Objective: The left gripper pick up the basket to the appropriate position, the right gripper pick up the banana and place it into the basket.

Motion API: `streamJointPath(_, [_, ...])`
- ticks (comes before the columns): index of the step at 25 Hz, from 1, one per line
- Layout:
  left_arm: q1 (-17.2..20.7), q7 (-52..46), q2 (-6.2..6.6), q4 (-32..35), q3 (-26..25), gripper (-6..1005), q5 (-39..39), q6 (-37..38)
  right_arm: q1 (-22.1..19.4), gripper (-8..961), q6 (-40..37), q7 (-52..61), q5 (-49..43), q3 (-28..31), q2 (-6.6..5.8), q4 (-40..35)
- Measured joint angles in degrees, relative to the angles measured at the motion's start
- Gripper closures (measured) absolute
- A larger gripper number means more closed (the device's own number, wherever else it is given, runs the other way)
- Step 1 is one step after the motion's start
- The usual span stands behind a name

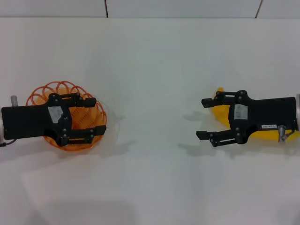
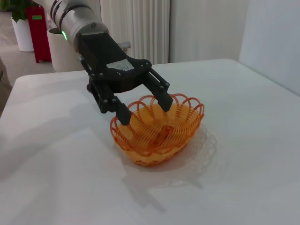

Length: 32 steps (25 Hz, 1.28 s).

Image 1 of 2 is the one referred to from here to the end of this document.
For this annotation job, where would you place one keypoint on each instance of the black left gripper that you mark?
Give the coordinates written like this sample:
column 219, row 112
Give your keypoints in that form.
column 28, row 122

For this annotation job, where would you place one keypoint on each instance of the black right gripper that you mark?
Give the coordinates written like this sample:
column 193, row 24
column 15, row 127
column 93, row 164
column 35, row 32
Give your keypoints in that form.
column 264, row 112

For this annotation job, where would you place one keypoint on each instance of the yellow toy banana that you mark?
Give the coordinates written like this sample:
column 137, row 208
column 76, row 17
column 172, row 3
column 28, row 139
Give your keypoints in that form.
column 221, row 112

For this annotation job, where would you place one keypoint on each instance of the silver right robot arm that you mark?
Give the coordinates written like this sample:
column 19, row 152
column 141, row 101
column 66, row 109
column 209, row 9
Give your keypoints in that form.
column 298, row 112

